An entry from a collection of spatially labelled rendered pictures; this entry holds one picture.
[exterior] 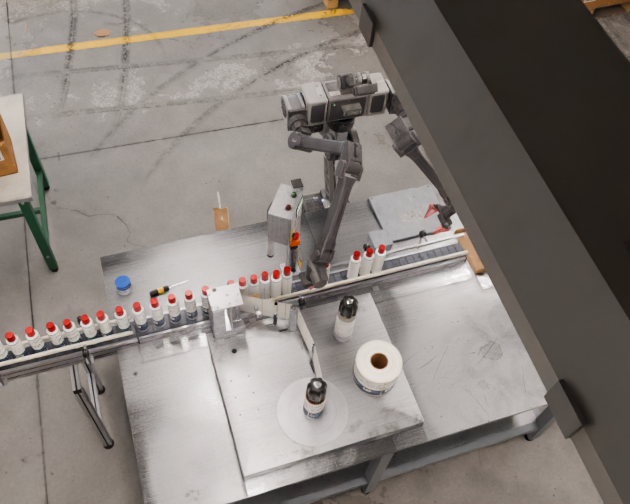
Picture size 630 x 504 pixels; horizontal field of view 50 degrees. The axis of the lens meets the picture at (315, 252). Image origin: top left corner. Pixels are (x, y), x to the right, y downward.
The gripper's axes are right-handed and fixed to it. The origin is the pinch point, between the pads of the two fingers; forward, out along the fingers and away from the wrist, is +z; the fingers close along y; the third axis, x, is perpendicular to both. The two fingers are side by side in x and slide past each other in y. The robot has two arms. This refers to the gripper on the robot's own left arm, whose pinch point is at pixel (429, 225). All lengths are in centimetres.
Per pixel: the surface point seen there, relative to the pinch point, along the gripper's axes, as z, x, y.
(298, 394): 70, -43, 53
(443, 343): 29, 18, 45
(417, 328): 34.3, 11.4, 34.2
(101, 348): 121, -102, 7
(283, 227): 27, -70, 0
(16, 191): 150, -118, -100
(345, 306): 33, -41, 30
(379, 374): 39, -26, 58
